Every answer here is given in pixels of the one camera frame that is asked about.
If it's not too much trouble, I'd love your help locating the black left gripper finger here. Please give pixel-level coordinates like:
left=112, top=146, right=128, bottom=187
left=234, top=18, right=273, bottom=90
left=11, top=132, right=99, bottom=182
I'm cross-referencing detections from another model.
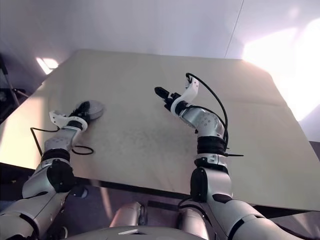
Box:
left=74, top=100, right=92, bottom=113

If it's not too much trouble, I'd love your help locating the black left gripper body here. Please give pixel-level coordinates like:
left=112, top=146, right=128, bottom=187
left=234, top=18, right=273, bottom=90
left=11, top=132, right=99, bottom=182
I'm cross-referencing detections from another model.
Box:
left=71, top=109, right=90, bottom=121

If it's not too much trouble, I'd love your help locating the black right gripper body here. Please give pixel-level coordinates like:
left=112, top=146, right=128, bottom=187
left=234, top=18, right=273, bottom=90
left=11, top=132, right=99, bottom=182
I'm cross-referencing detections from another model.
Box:
left=163, top=92, right=182, bottom=111

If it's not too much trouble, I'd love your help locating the silver finned rotor disc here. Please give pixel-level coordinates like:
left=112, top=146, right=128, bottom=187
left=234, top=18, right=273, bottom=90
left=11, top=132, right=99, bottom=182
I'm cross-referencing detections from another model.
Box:
left=83, top=99, right=104, bottom=114

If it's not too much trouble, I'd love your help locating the black tripod stand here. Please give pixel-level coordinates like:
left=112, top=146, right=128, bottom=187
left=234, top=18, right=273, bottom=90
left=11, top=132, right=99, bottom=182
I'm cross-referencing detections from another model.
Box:
left=0, top=53, right=26, bottom=118

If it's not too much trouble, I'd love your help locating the grey table caster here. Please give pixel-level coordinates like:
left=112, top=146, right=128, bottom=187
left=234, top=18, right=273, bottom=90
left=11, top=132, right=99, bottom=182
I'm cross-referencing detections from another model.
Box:
left=71, top=186, right=89, bottom=198

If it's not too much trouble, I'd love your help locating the silver left robot leg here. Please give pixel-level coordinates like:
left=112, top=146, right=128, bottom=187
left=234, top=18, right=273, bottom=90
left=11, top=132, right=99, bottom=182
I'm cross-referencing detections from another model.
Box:
left=109, top=201, right=147, bottom=228

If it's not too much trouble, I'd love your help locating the silver robot leg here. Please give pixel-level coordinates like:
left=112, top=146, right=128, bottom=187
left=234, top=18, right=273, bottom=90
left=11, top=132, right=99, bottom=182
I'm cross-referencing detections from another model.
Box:
left=109, top=201, right=147, bottom=228
left=178, top=207, right=211, bottom=240

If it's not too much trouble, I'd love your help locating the silver right robot leg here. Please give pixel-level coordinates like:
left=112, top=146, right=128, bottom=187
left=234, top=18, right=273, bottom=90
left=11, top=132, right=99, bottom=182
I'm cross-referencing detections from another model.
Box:
left=178, top=207, right=211, bottom=240

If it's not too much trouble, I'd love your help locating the grey robot torso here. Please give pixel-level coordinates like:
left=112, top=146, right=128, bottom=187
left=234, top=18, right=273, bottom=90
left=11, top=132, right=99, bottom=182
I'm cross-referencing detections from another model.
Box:
left=58, top=226, right=181, bottom=240

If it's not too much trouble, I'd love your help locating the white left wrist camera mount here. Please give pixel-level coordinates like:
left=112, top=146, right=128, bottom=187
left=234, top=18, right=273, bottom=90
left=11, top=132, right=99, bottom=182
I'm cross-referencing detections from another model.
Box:
left=48, top=110, right=88, bottom=131

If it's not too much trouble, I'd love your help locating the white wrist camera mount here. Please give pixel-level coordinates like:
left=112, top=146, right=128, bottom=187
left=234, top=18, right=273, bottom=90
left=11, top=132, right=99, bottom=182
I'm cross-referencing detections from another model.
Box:
left=48, top=110, right=88, bottom=131
left=171, top=76, right=200, bottom=112

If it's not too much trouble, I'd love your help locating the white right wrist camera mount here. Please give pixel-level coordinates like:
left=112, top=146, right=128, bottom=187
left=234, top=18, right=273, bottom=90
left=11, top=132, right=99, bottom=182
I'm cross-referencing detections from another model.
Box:
left=171, top=76, right=200, bottom=112

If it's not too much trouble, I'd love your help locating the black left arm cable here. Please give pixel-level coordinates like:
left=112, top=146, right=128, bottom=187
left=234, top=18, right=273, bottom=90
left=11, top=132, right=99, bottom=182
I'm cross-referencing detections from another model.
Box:
left=30, top=127, right=95, bottom=155

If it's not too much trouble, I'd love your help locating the black table frame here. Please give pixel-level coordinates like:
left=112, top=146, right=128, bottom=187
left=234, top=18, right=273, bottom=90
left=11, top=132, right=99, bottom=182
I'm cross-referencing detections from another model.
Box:
left=0, top=161, right=311, bottom=218

